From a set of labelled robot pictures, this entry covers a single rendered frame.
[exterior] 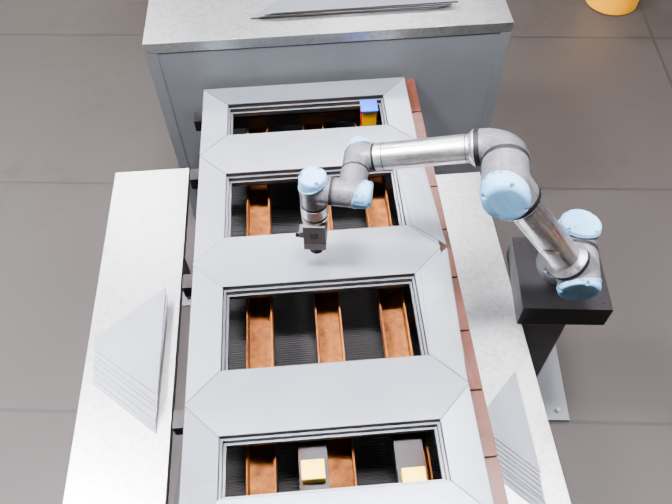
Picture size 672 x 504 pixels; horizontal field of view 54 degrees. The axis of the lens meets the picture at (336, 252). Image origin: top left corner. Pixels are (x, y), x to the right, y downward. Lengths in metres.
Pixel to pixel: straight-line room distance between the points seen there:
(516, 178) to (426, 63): 1.05
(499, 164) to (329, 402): 0.73
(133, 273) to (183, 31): 0.88
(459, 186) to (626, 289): 1.07
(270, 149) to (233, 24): 0.49
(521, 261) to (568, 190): 1.35
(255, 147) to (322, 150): 0.23
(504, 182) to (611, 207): 1.90
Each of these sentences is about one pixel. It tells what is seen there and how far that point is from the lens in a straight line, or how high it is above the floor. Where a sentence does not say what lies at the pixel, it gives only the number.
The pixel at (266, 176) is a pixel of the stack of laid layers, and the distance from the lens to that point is 2.21.
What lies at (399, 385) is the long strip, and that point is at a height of 0.86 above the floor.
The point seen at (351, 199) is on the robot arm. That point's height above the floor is 1.18.
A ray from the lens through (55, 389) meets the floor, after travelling 2.94.
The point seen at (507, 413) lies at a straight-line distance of 1.93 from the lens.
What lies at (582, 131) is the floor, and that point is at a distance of 3.76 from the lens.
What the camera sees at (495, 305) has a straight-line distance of 2.13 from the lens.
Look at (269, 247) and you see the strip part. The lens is 2.00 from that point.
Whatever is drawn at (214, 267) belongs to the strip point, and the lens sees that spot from 1.98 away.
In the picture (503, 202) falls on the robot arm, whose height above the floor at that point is 1.27.
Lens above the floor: 2.47
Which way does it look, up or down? 54 degrees down
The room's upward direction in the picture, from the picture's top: 1 degrees counter-clockwise
